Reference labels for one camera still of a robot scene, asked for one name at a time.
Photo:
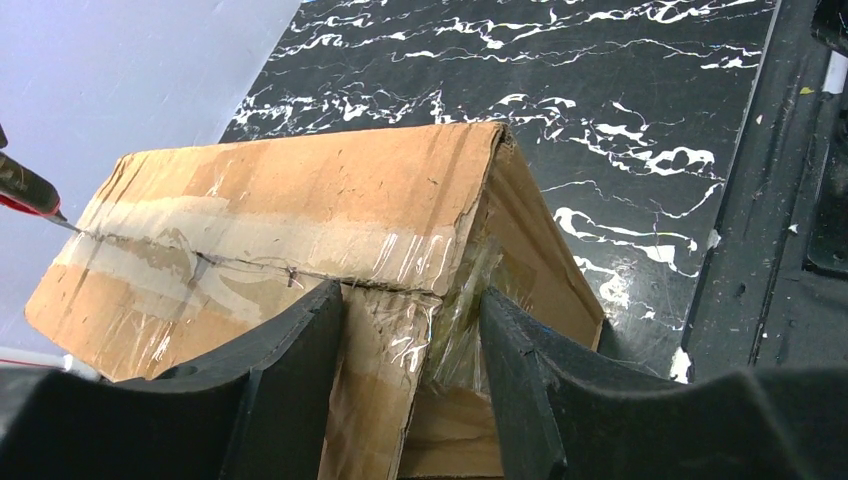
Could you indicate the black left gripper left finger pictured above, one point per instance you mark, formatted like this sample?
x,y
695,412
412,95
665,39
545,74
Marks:
x,y
253,408

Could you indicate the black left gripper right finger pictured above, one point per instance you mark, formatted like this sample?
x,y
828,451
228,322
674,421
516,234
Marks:
x,y
563,411

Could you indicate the brown cardboard express box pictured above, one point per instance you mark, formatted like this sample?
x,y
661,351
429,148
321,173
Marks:
x,y
182,250

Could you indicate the red black utility knife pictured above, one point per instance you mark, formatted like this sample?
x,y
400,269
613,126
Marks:
x,y
27,192

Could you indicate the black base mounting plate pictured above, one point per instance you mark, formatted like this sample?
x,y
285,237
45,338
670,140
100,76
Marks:
x,y
773,290

